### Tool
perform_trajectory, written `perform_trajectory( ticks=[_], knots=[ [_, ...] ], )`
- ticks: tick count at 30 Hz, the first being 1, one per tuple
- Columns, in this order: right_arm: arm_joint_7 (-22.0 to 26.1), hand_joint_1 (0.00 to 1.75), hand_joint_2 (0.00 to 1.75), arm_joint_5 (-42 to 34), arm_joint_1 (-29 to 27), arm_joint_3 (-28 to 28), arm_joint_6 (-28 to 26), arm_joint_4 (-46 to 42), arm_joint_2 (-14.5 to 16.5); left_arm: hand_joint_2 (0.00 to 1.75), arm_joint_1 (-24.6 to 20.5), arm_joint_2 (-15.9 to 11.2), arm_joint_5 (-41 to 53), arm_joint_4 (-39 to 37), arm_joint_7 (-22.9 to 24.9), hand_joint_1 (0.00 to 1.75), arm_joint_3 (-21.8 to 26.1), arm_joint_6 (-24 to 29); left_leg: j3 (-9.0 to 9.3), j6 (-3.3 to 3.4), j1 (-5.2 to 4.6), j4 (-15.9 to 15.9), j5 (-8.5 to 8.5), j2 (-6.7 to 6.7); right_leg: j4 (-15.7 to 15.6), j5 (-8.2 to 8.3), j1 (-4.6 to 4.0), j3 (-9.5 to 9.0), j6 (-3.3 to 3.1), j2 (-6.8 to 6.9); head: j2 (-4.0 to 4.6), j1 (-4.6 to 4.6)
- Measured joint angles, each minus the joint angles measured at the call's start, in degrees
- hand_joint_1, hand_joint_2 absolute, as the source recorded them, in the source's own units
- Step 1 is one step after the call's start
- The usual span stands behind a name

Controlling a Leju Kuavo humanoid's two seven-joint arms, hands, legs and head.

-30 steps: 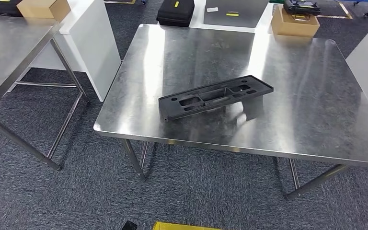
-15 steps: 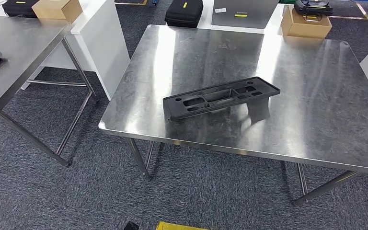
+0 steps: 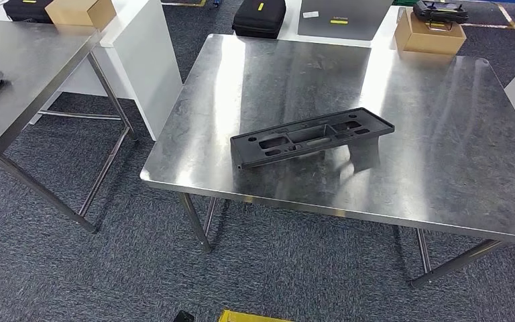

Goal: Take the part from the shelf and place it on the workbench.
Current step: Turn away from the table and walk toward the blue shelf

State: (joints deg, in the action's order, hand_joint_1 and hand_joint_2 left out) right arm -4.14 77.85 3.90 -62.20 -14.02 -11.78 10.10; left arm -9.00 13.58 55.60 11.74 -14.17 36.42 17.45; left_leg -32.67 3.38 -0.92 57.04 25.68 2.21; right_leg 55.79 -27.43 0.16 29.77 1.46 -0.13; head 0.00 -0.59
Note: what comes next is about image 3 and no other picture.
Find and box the black plastic plate frame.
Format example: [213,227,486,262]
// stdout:
[229,107,396,171]

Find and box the stainless steel workbench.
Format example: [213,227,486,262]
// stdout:
[0,17,139,234]
[139,33,515,290]

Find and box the black zip case yellow label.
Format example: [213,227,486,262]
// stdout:
[232,0,287,40]
[3,0,55,24]

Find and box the yellow floor tape square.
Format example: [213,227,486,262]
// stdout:
[218,309,294,322]

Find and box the grey laptop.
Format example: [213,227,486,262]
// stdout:
[297,0,394,42]

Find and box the brown cardboard box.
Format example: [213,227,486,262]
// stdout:
[394,7,467,56]
[45,0,117,31]

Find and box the black handheld device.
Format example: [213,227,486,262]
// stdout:
[412,0,469,25]

